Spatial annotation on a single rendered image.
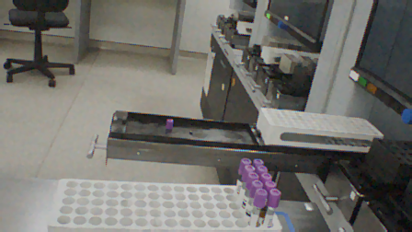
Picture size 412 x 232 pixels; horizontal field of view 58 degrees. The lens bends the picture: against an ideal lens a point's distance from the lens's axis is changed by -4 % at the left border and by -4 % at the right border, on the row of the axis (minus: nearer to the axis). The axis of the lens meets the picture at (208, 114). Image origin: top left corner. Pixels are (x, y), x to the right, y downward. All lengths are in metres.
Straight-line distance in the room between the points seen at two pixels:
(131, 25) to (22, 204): 3.86
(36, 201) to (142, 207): 0.18
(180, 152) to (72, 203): 0.38
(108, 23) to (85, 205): 3.95
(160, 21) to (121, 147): 3.59
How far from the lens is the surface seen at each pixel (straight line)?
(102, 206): 0.52
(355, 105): 1.08
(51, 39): 4.57
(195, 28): 4.41
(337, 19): 1.19
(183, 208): 0.54
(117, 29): 4.42
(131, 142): 0.83
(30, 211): 0.61
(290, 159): 0.91
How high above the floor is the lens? 1.20
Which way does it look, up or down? 23 degrees down
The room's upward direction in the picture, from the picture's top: 10 degrees clockwise
